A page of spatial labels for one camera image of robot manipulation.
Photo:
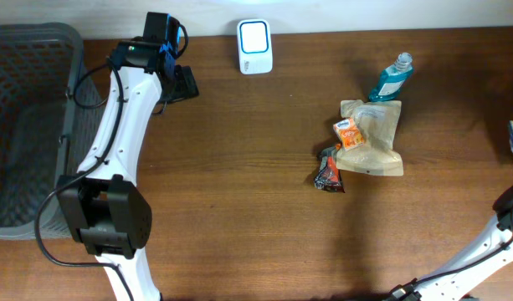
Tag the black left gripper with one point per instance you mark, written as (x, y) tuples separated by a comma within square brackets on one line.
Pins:
[(167, 99)]

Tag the orange tissue pack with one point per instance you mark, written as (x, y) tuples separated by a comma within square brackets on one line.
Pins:
[(349, 134)]

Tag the black red snack packet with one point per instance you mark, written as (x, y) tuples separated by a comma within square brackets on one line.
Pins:
[(328, 177)]

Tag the beige grain bag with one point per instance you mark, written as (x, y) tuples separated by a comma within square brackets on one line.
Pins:
[(378, 122)]

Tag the teal mouthwash bottle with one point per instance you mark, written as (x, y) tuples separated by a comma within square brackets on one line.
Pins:
[(392, 79)]

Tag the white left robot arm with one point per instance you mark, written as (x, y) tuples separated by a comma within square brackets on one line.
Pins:
[(103, 209)]

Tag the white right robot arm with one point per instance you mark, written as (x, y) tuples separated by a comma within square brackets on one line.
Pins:
[(488, 253)]

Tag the white barcode scanner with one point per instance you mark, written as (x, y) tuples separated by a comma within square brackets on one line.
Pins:
[(254, 46)]

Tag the grey plastic basket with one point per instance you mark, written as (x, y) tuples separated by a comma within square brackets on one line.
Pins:
[(43, 134)]

